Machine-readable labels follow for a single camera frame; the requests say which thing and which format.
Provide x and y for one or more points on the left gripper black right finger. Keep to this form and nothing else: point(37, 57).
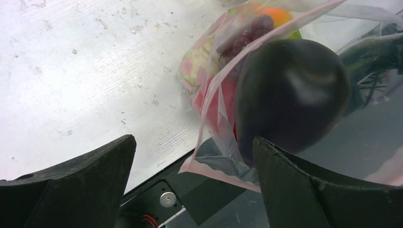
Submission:
point(301, 194)

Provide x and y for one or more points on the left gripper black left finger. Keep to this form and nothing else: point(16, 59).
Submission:
point(83, 192)

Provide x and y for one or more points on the purple eggplant toy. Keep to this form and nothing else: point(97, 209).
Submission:
point(291, 92)

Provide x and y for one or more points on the clear zip top bag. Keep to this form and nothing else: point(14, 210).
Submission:
point(367, 144)

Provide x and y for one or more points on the red tomato toy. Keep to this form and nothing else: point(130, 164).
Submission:
point(222, 104)

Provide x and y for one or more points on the green cabbage toy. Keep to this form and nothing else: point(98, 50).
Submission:
point(200, 61)

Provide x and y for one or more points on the dark red grapes toy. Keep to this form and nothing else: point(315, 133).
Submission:
point(238, 39)

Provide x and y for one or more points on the small orange fruit toy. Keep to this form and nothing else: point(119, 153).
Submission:
point(269, 18)

